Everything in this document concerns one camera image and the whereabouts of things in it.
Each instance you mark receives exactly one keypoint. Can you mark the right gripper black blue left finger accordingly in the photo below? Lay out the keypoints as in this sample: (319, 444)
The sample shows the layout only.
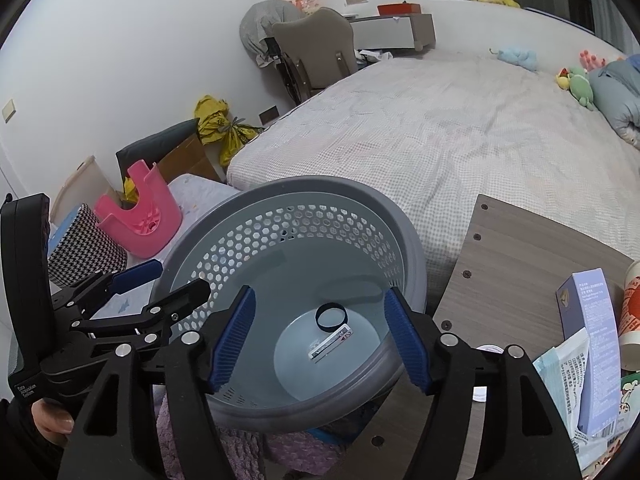
(115, 434)

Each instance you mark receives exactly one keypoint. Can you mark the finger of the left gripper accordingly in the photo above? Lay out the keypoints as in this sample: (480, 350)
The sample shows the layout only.
(156, 318)
(121, 282)

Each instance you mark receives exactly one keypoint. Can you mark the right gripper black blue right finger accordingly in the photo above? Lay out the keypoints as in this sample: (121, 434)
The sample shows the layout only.
(523, 435)

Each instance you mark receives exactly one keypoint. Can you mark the lavender carton box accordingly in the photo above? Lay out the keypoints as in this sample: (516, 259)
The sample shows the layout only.
(585, 304)

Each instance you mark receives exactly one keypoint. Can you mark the red white paper cup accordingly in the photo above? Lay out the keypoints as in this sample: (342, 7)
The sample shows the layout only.
(629, 325)

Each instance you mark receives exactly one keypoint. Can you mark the grey perforated trash basket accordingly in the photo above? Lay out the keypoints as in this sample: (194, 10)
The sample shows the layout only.
(318, 252)

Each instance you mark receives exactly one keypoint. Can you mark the person's left hand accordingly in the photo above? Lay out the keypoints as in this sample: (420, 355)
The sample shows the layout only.
(53, 423)

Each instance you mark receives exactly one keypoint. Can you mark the pink plastic stool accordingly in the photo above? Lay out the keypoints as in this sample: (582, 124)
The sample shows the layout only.
(146, 228)

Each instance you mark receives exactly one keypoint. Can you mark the black white houndstooth box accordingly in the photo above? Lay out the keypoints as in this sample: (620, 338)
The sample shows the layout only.
(79, 248)

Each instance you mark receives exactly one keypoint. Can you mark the white blue plastic wrapper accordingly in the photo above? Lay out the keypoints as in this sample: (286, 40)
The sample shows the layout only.
(563, 370)

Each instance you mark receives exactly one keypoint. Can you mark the dark grey cushion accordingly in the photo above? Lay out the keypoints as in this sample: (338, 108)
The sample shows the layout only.
(155, 147)

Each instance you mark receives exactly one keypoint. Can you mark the brown cardboard box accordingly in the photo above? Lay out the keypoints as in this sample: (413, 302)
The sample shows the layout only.
(187, 158)

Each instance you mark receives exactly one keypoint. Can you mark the white wrapper in basket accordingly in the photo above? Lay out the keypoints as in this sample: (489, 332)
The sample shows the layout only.
(330, 343)

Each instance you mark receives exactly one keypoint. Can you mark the yellow plastic bag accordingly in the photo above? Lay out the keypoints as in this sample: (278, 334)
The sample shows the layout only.
(216, 124)

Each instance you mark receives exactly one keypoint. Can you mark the grey clothes on chair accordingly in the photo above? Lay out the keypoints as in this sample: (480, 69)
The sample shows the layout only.
(256, 26)

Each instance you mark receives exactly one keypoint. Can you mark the grey upholstered chair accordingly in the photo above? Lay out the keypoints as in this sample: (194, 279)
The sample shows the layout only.
(315, 52)

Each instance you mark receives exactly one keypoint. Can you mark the bed with checked sheet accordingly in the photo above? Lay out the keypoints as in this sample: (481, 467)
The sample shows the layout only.
(433, 133)

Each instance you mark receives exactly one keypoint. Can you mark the grey blue folded duvet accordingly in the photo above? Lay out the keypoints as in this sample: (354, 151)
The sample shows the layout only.
(616, 89)

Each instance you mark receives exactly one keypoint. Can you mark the green frog plush toy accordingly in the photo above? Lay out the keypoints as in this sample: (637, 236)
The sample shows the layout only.
(575, 81)

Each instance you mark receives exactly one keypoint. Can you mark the grey floating desk drawer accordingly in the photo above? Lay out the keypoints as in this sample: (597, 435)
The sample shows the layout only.
(401, 32)

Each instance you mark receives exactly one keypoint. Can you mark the red box on desk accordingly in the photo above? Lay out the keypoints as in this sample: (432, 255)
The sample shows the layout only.
(400, 8)

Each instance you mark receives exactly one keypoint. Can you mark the light blue plush toy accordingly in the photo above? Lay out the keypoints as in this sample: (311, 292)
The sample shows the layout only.
(526, 59)

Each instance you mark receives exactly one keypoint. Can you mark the pink plush toy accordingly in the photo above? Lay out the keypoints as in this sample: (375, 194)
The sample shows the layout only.
(590, 61)

